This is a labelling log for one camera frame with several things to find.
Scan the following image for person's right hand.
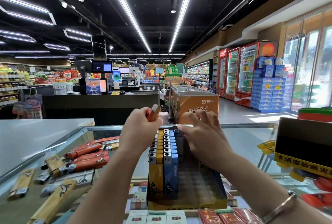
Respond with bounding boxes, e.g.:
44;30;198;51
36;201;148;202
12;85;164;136
177;110;235;173

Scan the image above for person's left hand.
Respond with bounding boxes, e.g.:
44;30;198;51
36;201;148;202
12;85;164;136
119;106;164;155

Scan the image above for red brown lighter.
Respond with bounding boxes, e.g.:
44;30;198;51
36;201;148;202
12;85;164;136
147;103;162;123

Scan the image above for blue yellow lighter display box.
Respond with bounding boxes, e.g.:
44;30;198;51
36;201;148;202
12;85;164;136
147;128;229;211

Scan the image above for row of blue lighters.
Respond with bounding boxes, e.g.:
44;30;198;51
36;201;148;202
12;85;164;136
162;129;179;198

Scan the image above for pile of yellow red lighters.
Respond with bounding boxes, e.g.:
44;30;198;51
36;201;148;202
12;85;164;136
8;136;120;224

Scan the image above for black yellow display box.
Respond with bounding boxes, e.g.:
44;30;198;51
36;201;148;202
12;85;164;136
273;118;332;180

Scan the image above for person's right forearm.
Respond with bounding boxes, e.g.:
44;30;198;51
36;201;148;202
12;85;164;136
218;154;332;224

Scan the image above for person's left forearm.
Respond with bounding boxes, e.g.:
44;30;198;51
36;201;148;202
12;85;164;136
67;149;141;224

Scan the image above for glass display case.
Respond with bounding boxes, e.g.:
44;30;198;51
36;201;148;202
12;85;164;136
0;123;332;224

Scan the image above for stack of blue cartons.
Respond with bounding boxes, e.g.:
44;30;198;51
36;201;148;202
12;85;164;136
250;58;288;113

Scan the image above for brown cardboard carton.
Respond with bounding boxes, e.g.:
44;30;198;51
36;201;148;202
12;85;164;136
170;85;220;125

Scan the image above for black checkout counter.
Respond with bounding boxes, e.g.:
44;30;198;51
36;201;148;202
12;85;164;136
43;91;160;125

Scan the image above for blue poster screen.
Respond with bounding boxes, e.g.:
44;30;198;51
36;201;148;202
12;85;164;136
85;79;102;96

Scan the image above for row of cigarette packs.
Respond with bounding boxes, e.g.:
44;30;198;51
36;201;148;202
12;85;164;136
124;180;270;224

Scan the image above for open refrigerated chiller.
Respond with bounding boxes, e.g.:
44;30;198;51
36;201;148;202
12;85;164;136
186;59;213;91

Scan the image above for red drink fridge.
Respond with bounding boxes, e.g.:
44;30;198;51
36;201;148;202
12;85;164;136
217;49;229;97
234;42;260;108
224;46;242;100

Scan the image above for black checkout monitor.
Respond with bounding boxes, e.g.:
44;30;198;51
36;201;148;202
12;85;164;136
91;61;113;73

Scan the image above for red green container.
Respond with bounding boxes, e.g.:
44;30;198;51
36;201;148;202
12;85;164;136
297;107;332;122

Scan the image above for orange round sign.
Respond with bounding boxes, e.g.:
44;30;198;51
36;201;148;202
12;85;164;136
258;41;278;58

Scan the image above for hanging plastic bags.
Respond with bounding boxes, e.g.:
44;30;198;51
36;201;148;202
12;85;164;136
13;89;43;119

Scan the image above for long ceiling light strip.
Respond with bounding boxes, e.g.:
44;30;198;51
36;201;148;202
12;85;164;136
168;0;200;52
102;0;152;53

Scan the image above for glass entrance doors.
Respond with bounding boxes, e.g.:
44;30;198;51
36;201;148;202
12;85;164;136
283;9;332;110

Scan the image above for grocery rack with bottles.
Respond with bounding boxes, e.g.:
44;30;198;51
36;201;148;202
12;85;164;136
0;65;27;107

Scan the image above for large rectangular ceiling light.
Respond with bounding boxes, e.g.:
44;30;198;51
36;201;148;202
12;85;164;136
0;0;57;26

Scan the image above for silver bracelet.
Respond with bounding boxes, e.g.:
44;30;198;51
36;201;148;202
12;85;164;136
259;190;297;224

